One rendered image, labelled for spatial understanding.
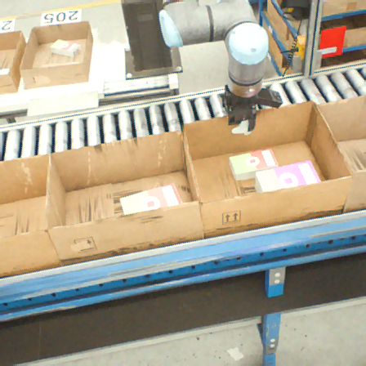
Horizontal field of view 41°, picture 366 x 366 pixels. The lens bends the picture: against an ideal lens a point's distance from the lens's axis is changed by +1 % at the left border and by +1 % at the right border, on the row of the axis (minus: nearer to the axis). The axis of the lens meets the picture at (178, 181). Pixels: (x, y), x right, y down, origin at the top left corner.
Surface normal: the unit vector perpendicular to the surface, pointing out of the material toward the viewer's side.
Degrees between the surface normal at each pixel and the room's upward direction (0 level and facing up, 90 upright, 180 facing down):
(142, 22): 90
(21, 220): 1
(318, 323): 0
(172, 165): 90
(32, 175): 90
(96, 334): 0
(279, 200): 96
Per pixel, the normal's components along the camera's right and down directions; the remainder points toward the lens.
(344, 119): 0.16, 0.69
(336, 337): -0.10, -0.70
